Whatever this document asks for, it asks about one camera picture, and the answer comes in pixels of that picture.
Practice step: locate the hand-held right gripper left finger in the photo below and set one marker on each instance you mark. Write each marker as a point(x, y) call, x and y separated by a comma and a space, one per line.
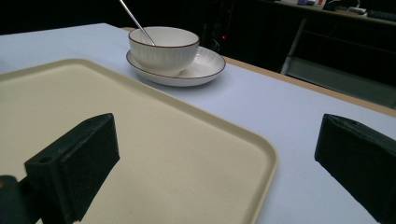
point(77, 165)

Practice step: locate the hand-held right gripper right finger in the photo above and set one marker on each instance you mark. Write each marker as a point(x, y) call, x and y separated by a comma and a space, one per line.
point(358, 161)

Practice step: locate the beige plastic tray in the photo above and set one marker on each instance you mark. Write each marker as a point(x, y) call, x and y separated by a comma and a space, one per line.
point(162, 149)

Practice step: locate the dark shelf unit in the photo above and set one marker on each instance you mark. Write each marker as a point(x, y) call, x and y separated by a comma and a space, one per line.
point(336, 46)

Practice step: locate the white ribbed bowl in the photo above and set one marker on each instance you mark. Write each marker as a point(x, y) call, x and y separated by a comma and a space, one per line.
point(165, 51)

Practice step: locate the metal spoon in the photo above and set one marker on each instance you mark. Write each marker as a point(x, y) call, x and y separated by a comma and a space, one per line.
point(137, 23)

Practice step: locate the white ribbed plate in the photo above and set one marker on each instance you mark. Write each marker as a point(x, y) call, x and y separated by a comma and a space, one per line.
point(202, 68)

